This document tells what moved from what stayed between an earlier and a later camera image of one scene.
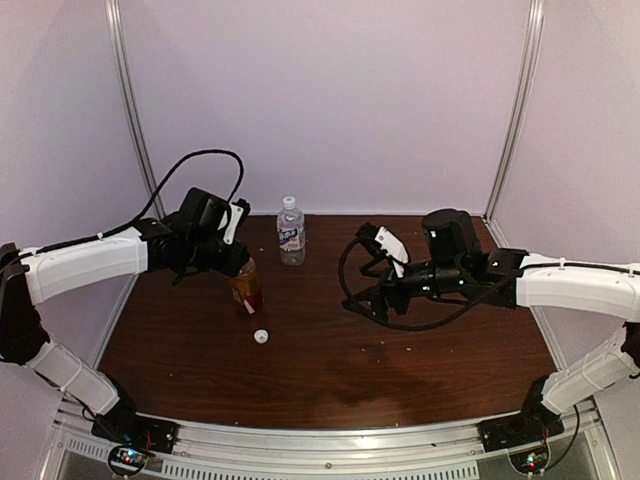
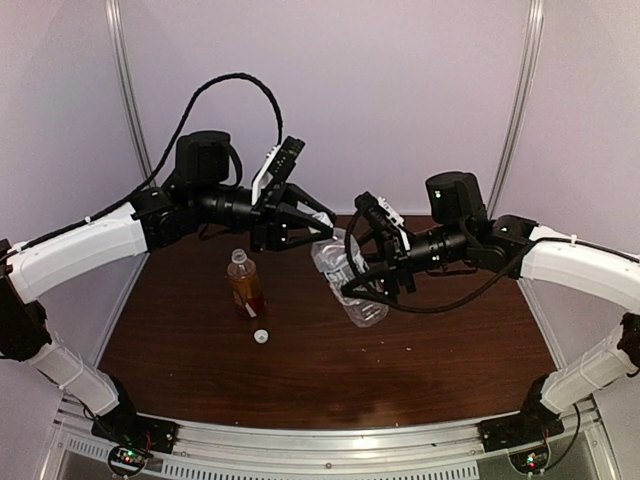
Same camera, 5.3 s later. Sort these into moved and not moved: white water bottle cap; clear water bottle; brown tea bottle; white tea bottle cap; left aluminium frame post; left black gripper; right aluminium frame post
Moved: clear water bottle; white water bottle cap; left black gripper
Not moved: brown tea bottle; white tea bottle cap; left aluminium frame post; right aluminium frame post
